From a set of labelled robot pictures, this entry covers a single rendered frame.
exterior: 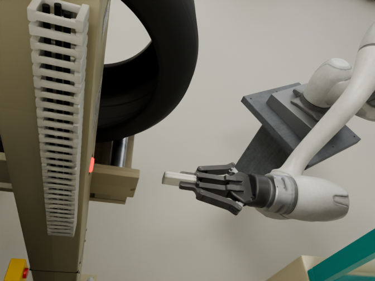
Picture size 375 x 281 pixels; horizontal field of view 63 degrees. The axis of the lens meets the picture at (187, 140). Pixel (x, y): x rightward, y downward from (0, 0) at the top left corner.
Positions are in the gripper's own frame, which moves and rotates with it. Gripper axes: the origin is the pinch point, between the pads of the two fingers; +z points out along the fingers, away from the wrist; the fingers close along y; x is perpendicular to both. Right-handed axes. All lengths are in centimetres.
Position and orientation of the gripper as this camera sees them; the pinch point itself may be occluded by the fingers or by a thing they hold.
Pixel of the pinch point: (178, 179)
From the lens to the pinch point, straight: 67.4
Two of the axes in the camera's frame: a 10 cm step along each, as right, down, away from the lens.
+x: -2.7, 6.5, 7.1
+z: -9.6, -1.7, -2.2
